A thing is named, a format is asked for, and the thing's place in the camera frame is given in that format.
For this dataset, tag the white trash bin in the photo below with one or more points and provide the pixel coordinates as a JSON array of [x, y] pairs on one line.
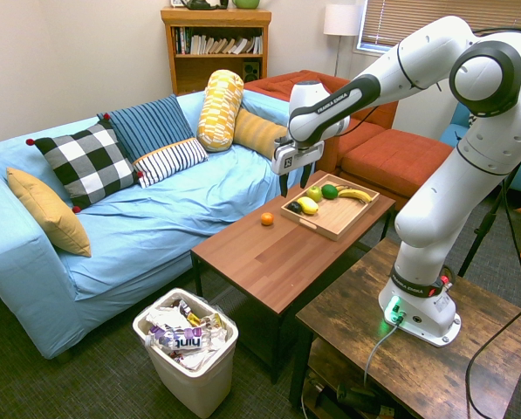
[[194, 384]]

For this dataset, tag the green pot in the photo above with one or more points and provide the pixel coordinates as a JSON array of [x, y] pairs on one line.
[[246, 3]]

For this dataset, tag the light blue sofa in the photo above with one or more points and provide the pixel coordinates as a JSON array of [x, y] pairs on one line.
[[155, 227]]

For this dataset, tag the yellow lemon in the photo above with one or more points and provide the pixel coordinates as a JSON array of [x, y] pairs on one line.
[[308, 205]]

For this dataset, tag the black speaker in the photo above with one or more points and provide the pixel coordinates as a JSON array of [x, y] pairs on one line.
[[251, 71]]

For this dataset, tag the wooden serving tray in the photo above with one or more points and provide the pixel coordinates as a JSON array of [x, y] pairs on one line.
[[334, 216]]

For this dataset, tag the wooden bookshelf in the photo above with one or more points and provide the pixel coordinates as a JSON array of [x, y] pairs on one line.
[[216, 70]]

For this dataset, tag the yellow patterned bolster pillow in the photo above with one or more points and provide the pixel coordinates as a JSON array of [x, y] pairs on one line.
[[220, 109]]

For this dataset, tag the row of books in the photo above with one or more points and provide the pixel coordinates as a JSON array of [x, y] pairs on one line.
[[216, 46]]

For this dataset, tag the orange sofa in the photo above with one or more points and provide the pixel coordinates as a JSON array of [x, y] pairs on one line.
[[273, 85]]

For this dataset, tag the black avocado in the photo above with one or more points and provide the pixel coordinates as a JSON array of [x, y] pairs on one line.
[[294, 208]]

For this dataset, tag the yellow-green apple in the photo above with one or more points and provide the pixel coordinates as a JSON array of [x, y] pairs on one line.
[[314, 194]]

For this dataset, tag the rustic brown side table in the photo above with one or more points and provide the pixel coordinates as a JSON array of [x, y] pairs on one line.
[[395, 371]]

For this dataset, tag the black camera tripod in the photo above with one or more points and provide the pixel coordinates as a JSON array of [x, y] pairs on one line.
[[482, 231]]

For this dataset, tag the brown window blinds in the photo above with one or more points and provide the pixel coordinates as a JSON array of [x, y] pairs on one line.
[[417, 17]]

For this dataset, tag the reddish wood coffee table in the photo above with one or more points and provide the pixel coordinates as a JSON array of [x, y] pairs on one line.
[[264, 262]]

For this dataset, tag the orange tangerine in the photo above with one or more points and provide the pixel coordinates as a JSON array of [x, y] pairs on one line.
[[267, 218]]

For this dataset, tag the black white checkered pillow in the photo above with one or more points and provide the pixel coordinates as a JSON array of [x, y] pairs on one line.
[[87, 159]]

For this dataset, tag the black telephone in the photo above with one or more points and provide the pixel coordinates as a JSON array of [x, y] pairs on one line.
[[201, 4]]

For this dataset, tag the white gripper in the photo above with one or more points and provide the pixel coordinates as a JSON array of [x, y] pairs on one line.
[[297, 157]]

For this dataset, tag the dark green lime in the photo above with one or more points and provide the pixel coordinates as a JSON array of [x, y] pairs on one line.
[[329, 191]]

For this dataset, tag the mustard striped lumbar pillow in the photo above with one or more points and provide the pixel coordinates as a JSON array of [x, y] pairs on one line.
[[258, 133]]

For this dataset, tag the blue striped pillow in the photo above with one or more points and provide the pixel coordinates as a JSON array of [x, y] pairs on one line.
[[148, 124]]

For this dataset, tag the white navy striped pillow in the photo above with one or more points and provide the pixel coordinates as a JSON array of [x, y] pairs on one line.
[[170, 160]]

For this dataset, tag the plain mustard pillow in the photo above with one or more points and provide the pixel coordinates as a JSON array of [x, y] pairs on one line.
[[50, 214]]

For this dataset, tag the yellow banana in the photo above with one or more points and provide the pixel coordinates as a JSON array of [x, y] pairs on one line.
[[357, 194]]

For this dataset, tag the orange ottoman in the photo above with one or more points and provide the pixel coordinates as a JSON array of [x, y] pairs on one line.
[[395, 159]]

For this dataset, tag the white shade floor lamp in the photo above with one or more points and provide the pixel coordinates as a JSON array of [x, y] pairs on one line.
[[342, 19]]

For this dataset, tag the hint plastic bottle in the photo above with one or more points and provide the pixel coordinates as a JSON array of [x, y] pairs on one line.
[[181, 341]]

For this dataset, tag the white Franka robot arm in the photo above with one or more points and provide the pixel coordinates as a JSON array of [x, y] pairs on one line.
[[439, 196]]

